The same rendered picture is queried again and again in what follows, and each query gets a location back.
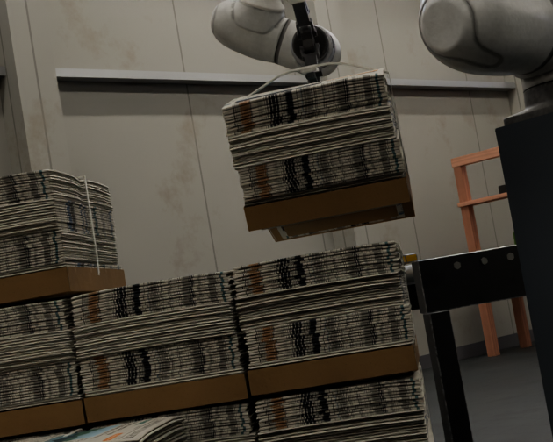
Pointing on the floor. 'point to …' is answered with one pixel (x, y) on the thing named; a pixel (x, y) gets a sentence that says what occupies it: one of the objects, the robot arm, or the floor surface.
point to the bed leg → (448, 376)
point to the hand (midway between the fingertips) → (301, 31)
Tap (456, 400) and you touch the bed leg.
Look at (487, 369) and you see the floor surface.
